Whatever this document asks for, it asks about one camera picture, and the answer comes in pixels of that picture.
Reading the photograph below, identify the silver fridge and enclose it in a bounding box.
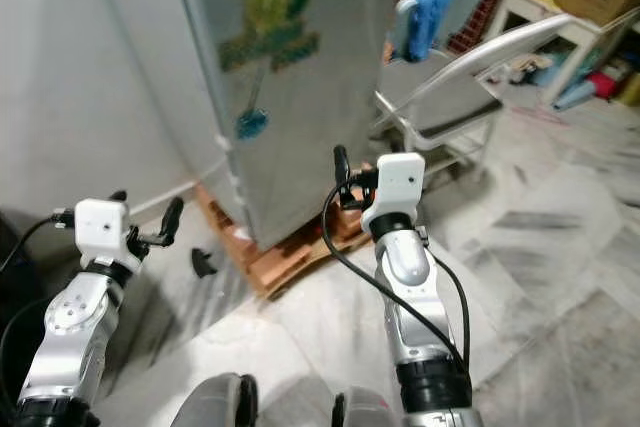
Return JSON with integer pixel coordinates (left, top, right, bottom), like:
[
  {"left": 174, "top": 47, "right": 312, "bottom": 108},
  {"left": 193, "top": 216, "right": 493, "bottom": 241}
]
[{"left": 169, "top": 0, "right": 407, "bottom": 250}]

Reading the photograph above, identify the small blue fridge sticker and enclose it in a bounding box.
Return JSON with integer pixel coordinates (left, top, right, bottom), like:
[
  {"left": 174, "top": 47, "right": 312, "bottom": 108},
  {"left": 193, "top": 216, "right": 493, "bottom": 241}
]
[{"left": 236, "top": 109, "right": 270, "bottom": 141}]

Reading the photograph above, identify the green yellow fridge sticker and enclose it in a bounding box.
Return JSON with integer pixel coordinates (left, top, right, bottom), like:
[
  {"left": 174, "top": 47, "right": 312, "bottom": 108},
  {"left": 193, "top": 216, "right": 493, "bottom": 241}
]
[{"left": 226, "top": 0, "right": 313, "bottom": 75}]

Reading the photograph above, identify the small black wedge object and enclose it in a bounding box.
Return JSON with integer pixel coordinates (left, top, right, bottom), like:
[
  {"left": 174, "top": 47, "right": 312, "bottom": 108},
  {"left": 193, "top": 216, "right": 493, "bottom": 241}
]
[{"left": 191, "top": 249, "right": 220, "bottom": 279}]

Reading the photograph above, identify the red brick base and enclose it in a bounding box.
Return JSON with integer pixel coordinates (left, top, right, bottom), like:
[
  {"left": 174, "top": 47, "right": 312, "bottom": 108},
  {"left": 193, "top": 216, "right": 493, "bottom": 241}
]
[{"left": 196, "top": 179, "right": 366, "bottom": 300}]

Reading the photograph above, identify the blue cloth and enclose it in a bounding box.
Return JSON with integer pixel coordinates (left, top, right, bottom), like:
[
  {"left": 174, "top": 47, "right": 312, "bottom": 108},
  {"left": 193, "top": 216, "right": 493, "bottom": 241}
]
[{"left": 404, "top": 0, "right": 455, "bottom": 62}]

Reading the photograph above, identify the pale blue plastic panel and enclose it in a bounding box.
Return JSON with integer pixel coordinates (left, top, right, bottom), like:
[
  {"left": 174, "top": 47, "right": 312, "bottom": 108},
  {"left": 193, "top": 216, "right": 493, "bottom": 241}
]
[{"left": 388, "top": 0, "right": 487, "bottom": 65}]

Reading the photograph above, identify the grey left robot leg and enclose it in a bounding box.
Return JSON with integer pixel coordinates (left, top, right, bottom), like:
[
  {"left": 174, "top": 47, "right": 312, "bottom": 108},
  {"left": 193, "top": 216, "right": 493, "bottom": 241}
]
[{"left": 169, "top": 373, "right": 257, "bottom": 427}]

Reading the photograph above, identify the pale blue bottle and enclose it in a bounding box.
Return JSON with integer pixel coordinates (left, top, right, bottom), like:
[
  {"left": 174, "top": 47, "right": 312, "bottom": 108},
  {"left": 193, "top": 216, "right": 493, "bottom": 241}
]
[{"left": 554, "top": 77, "right": 601, "bottom": 111}]

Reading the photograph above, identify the red container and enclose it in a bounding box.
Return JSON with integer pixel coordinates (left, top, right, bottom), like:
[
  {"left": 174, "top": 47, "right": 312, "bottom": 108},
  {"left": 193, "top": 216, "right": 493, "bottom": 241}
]
[{"left": 594, "top": 69, "right": 623, "bottom": 99}]

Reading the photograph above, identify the white shelf unit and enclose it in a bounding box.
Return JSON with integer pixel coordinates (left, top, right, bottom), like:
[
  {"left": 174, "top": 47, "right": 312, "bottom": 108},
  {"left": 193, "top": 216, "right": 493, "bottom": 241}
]
[{"left": 484, "top": 0, "right": 640, "bottom": 108}]

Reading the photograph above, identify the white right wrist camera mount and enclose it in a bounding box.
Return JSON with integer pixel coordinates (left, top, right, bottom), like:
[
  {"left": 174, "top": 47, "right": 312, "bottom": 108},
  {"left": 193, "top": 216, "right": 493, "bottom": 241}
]
[{"left": 362, "top": 151, "right": 427, "bottom": 238}]

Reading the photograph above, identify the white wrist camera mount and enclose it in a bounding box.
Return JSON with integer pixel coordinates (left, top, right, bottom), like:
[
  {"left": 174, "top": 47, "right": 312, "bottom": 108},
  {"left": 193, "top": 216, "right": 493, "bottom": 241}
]
[
  {"left": 362, "top": 151, "right": 427, "bottom": 238},
  {"left": 76, "top": 198, "right": 138, "bottom": 269}
]

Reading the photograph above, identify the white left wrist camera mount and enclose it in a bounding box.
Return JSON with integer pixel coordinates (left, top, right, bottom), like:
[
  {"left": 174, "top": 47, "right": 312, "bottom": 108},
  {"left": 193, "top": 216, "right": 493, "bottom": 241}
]
[{"left": 76, "top": 198, "right": 138, "bottom": 269}]

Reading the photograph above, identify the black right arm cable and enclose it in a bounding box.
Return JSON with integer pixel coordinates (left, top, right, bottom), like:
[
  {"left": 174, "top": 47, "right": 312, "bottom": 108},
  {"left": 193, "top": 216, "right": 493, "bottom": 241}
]
[{"left": 321, "top": 176, "right": 474, "bottom": 379}]

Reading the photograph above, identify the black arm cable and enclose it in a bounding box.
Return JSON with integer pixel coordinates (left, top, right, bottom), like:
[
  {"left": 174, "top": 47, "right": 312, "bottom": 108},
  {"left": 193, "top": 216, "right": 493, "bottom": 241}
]
[
  {"left": 0, "top": 208, "right": 80, "bottom": 420},
  {"left": 321, "top": 176, "right": 474, "bottom": 379}
]

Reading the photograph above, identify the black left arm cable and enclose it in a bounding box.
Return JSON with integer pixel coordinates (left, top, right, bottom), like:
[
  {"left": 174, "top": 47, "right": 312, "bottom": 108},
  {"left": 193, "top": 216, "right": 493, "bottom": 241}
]
[{"left": 0, "top": 208, "right": 80, "bottom": 420}]

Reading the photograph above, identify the white curved tube frame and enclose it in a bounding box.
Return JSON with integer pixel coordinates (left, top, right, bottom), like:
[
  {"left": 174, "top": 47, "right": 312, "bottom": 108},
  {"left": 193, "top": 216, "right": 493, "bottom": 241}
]
[{"left": 374, "top": 13, "right": 586, "bottom": 163}]

